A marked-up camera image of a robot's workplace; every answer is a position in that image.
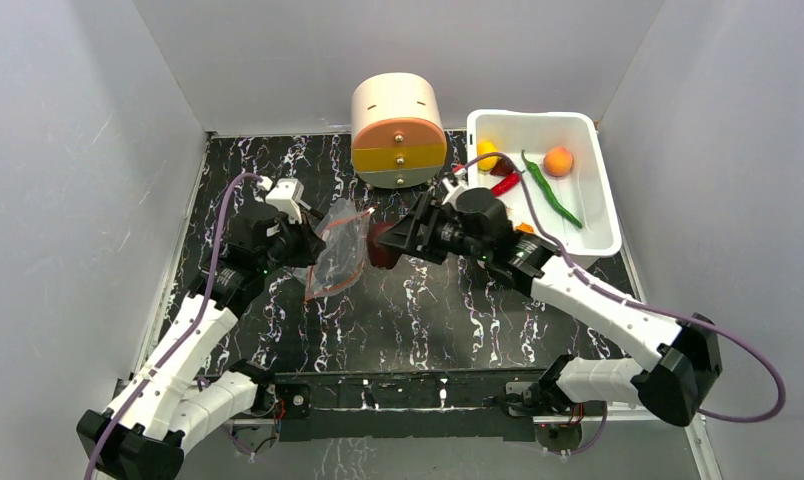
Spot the dark purple plum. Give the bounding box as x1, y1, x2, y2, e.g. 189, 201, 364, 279
366, 222, 401, 270

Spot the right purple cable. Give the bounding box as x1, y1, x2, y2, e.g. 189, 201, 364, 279
454, 152, 788, 424

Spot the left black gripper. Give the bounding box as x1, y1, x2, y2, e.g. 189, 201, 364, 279
259, 210, 326, 275

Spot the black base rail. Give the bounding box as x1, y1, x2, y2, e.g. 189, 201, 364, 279
269, 367, 701, 444

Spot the red chili pepper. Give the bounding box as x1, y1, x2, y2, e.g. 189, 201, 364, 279
489, 171, 522, 198

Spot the white plastic bin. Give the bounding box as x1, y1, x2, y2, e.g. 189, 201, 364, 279
466, 109, 622, 269

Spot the orange peach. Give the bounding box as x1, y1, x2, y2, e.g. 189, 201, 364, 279
543, 146, 574, 178

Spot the purple cable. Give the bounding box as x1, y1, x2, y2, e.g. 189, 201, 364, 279
454, 152, 788, 424
83, 172, 271, 480

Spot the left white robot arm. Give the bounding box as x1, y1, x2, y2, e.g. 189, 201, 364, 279
76, 201, 325, 479

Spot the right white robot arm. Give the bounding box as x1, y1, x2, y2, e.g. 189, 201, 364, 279
367, 188, 722, 427

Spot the clear zip bag orange zipper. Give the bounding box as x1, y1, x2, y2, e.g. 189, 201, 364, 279
304, 198, 373, 301

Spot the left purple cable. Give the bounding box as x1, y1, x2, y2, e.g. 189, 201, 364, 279
83, 172, 271, 480

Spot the small dark red fruit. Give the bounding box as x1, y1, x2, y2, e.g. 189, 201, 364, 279
489, 159, 515, 177

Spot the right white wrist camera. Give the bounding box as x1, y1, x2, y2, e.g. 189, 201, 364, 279
440, 167, 469, 208

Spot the green chili pepper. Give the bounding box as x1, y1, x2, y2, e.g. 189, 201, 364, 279
521, 150, 583, 230

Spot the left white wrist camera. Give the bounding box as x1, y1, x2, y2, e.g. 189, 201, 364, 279
260, 176, 304, 224

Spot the small orange pepper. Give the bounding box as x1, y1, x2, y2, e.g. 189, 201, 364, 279
515, 223, 535, 234

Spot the black pen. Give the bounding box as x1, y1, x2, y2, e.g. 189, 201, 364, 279
307, 207, 326, 221

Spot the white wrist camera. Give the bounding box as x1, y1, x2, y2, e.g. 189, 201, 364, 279
260, 176, 304, 224
440, 167, 469, 208

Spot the round three-drawer cabinet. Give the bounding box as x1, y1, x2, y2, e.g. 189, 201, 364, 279
351, 72, 448, 189

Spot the yellow lemon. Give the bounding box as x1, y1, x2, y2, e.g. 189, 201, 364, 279
476, 140, 500, 172

